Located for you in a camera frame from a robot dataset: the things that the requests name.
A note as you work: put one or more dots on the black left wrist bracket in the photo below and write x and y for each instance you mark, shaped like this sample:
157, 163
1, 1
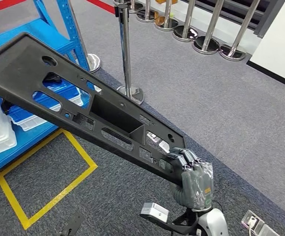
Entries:
72, 224

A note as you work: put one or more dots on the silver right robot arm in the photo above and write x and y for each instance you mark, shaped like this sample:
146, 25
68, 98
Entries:
213, 223

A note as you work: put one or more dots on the long black plastic frame part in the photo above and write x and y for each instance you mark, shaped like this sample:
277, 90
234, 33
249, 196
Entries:
10, 71

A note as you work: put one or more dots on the black right camera bracket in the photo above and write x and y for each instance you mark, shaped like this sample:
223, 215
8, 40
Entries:
172, 226

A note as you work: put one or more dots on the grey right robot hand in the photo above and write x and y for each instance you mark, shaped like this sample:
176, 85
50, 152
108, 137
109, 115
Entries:
196, 189

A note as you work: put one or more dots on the chrome stanchion post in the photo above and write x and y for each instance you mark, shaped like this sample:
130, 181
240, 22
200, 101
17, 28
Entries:
126, 49
185, 34
93, 62
206, 45
231, 53
166, 24
147, 16
137, 8

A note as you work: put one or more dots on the blue metal shelf rack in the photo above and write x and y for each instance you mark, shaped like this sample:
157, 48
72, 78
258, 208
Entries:
59, 39

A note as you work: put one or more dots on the blue plastic tray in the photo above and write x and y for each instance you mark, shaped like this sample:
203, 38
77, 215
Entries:
22, 114

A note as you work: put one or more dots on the small black plastic part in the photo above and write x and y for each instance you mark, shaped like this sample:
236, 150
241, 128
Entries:
53, 78

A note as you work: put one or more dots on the red barrier belt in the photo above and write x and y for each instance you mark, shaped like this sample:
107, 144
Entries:
0, 5
102, 6

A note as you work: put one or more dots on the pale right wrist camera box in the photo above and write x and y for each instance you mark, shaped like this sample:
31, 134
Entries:
154, 211

